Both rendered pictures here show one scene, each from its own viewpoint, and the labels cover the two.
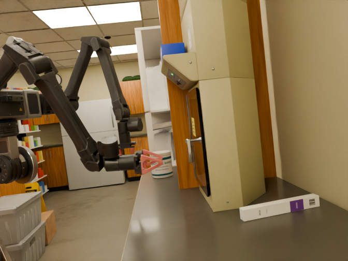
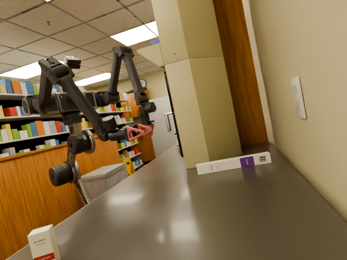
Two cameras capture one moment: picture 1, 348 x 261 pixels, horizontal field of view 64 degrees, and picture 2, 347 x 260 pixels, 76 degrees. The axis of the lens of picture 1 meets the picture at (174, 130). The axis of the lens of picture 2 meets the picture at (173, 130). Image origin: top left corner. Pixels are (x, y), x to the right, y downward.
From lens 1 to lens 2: 0.44 m
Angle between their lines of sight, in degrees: 20
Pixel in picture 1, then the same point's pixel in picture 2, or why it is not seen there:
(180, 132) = not seen: hidden behind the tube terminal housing
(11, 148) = (76, 131)
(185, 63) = (153, 53)
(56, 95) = (71, 90)
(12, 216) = (105, 178)
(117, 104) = (137, 93)
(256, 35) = (238, 18)
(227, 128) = (190, 100)
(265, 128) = (253, 99)
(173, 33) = not seen: hidden behind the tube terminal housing
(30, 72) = (51, 77)
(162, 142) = not seen: hidden behind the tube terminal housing
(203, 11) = (162, 8)
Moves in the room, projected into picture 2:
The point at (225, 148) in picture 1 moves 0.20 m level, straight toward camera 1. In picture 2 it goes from (190, 117) to (168, 123)
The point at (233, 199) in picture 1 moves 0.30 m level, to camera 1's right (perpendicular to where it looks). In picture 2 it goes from (201, 158) to (274, 148)
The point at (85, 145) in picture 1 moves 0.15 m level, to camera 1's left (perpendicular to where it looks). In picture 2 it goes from (95, 123) to (72, 128)
